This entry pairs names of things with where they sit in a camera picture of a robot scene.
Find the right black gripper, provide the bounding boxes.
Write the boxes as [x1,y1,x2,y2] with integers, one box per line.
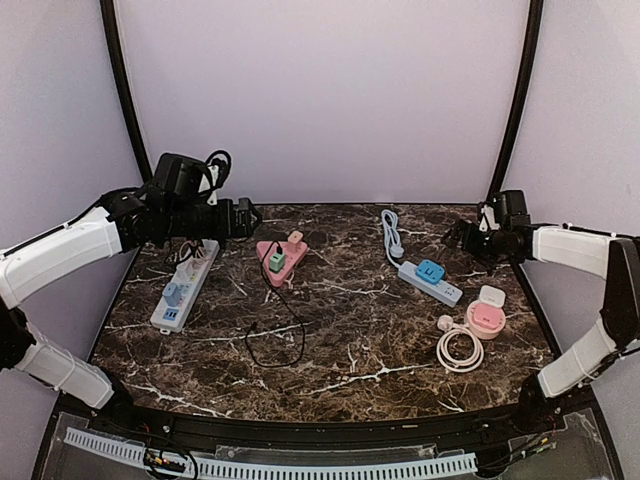
[441,219,509,270]

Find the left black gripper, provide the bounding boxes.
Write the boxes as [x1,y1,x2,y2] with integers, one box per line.
[165,196,262,239]

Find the blue plug adapter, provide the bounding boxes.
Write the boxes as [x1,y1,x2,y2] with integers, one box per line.
[416,259,445,285]

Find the green usb charger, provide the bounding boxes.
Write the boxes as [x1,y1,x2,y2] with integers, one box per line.
[268,252,286,273]

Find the white plug adapter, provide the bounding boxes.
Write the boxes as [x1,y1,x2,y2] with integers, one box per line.
[478,285,506,309]

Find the round pink power socket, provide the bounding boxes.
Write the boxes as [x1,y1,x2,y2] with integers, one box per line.
[466,300,506,340]

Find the pink plug adapter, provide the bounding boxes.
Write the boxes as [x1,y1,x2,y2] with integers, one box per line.
[470,303,505,338]

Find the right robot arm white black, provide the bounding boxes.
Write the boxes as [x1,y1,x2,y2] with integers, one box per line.
[442,220,639,434]

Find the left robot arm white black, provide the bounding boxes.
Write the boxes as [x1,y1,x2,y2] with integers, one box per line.
[1,190,262,436]

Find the peach plug adapter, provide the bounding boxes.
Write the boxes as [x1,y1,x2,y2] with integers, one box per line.
[287,231,303,252]

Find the light blue plug on strip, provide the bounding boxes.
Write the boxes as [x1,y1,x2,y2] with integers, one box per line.
[162,282,182,307]

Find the pink triangular power strip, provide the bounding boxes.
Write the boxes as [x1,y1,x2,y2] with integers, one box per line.
[256,241,308,288]

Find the light blue power strip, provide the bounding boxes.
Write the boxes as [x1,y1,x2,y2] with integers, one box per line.
[398,261,463,307]

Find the white long power strip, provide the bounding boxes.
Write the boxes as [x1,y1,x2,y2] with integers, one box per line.
[150,239,220,335]

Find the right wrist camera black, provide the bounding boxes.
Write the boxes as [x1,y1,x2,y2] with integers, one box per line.
[491,190,530,230]

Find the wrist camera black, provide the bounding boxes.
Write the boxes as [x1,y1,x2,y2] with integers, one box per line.
[491,190,530,230]
[148,153,213,202]

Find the light blue power cord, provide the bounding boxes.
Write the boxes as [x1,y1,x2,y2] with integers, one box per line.
[380,209,407,269]

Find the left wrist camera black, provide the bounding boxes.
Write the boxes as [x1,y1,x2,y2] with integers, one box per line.
[148,153,213,202]

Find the pink coiled power cord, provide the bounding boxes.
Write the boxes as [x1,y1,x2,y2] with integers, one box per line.
[435,314,485,374]

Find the right black frame post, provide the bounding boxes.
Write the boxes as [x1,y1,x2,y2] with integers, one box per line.
[486,0,544,199]

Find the black frame post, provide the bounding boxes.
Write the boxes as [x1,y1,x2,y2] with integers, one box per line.
[486,0,544,199]
[99,0,152,181]

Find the white slotted cable duct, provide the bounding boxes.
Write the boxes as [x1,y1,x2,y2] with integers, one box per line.
[64,427,478,479]

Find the left black frame post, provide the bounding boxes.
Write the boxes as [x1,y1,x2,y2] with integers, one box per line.
[99,0,152,181]

